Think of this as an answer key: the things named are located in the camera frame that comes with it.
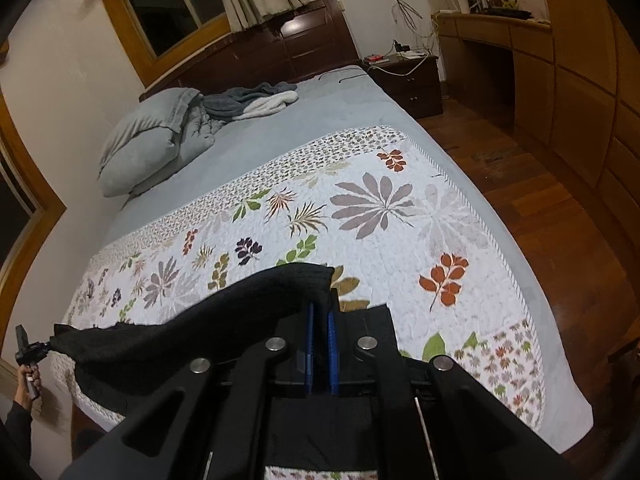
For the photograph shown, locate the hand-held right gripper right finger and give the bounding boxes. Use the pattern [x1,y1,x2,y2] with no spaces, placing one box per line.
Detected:
[327,311,587,480]

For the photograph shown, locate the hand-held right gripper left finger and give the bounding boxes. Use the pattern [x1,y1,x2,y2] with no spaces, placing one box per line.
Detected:
[60,302,316,480]

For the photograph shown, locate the black pants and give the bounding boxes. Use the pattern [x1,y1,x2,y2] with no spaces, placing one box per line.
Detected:
[50,262,402,470]

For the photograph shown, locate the person's left forearm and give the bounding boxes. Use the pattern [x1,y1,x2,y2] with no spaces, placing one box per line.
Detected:
[0,401,36,480]

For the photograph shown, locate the person's left hand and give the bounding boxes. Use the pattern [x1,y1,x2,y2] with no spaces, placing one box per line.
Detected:
[12,365,43,411]

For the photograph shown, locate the floral quilt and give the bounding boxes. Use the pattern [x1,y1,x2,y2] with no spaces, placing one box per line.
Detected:
[52,125,547,480]

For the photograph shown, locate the wide wooden framed window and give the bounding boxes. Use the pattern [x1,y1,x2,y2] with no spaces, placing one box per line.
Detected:
[0,89,69,322]

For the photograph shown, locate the grey bed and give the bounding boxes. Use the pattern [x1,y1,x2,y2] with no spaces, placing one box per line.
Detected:
[60,77,596,480]

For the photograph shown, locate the grey folded comforter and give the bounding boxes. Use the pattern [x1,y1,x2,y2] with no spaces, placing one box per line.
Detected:
[165,95,223,163]

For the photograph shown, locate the grey and white fleece blanket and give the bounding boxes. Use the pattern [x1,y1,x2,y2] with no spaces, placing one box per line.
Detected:
[202,80,301,122]

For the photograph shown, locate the dark wooden nightstand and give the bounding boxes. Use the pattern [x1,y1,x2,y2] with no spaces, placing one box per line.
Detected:
[362,52,445,120]

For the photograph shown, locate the dark wooden headboard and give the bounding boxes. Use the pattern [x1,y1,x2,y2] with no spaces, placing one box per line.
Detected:
[140,0,362,103]

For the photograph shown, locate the wooden desk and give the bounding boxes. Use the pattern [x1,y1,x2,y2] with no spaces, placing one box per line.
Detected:
[432,7,557,147]

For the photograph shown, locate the wooden window with beige curtain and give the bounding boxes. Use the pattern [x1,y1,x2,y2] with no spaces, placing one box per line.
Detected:
[80,0,236,87]

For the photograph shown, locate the wooden wardrobe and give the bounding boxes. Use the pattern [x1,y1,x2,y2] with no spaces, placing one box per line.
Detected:
[515,0,640,323]

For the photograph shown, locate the black keyboard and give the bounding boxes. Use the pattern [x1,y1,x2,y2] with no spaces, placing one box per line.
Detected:
[480,7,533,19]

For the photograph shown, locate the black cable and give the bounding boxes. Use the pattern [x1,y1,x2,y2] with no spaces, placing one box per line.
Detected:
[320,66,369,84]

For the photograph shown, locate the hanging wall cables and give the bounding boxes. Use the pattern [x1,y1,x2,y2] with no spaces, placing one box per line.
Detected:
[387,0,437,56]

